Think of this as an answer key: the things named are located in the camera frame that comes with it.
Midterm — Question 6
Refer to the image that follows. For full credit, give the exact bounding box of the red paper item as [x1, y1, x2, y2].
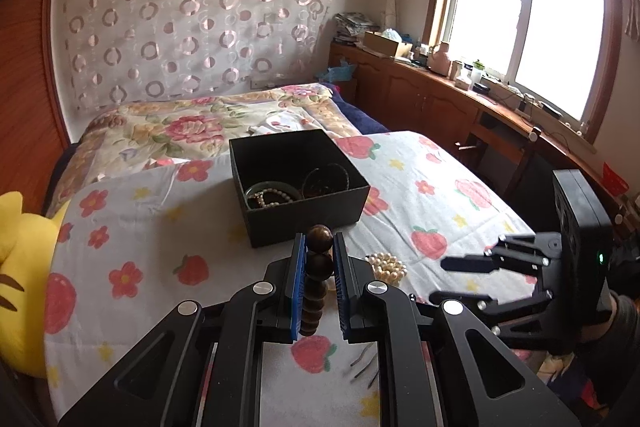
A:
[602, 162, 631, 196]

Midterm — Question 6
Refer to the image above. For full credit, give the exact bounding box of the stack of folded papers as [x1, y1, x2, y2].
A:
[333, 12, 381, 46]

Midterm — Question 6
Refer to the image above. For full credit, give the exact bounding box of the person's right forearm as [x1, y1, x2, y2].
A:
[602, 292, 640, 408]

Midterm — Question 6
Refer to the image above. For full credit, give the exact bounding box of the open cardboard box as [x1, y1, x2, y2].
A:
[362, 31, 412, 58]

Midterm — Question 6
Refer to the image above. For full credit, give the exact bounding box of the brown wooden wardrobe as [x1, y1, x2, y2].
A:
[0, 0, 77, 220]

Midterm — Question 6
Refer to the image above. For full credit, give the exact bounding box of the wooden chair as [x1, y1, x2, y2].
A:
[454, 126, 532, 190]

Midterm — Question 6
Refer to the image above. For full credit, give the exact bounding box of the pink thermos jug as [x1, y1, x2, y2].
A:
[429, 42, 454, 76]

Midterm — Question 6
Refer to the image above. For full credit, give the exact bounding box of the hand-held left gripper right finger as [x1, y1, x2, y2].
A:
[332, 232, 583, 427]

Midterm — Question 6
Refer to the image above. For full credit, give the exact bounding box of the brown wooden bead bracelet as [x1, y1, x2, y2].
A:
[300, 224, 335, 338]

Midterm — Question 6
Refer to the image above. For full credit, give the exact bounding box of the yellow plush toy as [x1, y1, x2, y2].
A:
[0, 192, 72, 379]

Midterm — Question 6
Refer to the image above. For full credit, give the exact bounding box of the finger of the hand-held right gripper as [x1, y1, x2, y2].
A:
[441, 232, 562, 279]
[429, 286, 552, 339]

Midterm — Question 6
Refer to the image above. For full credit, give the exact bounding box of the dark red bead bracelet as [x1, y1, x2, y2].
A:
[305, 183, 347, 200]

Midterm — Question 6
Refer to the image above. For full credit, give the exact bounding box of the green jade bangle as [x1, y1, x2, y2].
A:
[244, 180, 302, 209]

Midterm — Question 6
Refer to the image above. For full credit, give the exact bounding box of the circle pattern wall cloth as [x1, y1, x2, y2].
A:
[59, 0, 335, 114]

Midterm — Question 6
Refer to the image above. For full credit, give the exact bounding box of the long wooden cabinet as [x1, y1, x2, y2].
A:
[328, 42, 640, 233]

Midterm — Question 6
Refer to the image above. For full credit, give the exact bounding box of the blue plastic bag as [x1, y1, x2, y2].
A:
[322, 61, 359, 83]

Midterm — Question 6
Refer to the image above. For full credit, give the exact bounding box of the floral quilt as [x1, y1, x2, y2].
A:
[45, 83, 362, 214]

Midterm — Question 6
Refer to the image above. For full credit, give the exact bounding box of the black cardboard box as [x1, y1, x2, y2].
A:
[229, 128, 372, 249]

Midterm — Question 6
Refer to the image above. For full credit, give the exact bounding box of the strawberry print blanket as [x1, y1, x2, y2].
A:
[42, 130, 551, 427]

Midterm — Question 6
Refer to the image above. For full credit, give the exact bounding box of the white multi-strand pearl bracelet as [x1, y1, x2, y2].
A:
[366, 254, 408, 284]

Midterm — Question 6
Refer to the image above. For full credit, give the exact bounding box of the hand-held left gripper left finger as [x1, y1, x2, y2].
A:
[57, 232, 307, 427]

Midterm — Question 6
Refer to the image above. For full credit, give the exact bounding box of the small pinkish pearl bracelet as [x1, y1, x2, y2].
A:
[247, 189, 297, 209]

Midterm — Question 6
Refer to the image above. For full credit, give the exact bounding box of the wooden frame window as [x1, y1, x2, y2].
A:
[422, 0, 628, 148]

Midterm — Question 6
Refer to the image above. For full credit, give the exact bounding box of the dark blue bed sheet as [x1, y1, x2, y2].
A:
[320, 82, 392, 136]

